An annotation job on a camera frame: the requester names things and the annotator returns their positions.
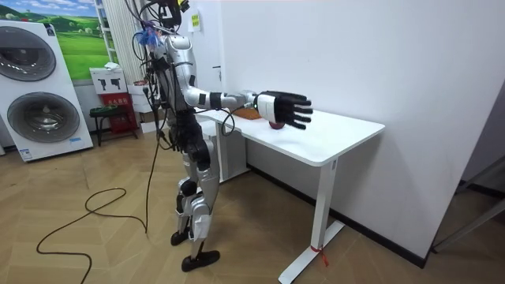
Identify red box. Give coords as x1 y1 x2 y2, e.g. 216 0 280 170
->
99 92 136 135

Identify red strap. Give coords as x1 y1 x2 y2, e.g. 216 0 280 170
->
310 245 330 268

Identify white printed cardboard box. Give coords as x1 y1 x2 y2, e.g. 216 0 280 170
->
89 66 129 96

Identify white stacked boxes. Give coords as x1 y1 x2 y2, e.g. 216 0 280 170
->
126 82 159 135

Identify grey metal frame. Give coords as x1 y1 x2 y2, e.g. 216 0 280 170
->
430 155 505 255

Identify robot body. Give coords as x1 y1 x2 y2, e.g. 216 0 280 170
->
132 0 212 166

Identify white washing machine tower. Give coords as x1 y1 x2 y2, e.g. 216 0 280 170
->
0 19 95 163

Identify white door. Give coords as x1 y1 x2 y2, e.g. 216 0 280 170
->
179 0 224 112

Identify white vertical blinds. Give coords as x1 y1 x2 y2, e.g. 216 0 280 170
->
100 0 145 84

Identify robot legs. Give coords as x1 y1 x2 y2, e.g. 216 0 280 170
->
170 140 221 273

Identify green landscape wall poster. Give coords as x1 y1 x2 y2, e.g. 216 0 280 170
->
0 0 119 82

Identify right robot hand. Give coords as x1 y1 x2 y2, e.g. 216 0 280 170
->
254 90 314 131

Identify black floor cable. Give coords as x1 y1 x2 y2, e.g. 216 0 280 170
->
36 129 163 284

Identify black stool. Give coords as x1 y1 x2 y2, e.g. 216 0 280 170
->
89 104 140 148

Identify white desk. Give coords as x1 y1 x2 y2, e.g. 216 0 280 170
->
195 105 386 284

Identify cable bundle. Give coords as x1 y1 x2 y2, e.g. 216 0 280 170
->
124 0 161 49

